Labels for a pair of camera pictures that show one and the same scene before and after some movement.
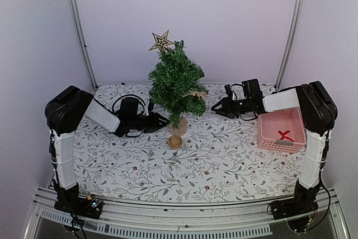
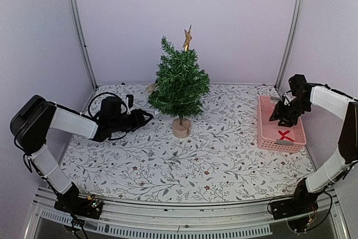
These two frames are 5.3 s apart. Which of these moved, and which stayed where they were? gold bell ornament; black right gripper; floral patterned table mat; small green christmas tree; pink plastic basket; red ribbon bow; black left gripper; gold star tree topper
Moved: gold star tree topper; black left gripper; small green christmas tree; gold bell ornament; black right gripper
Stayed: floral patterned table mat; red ribbon bow; pink plastic basket
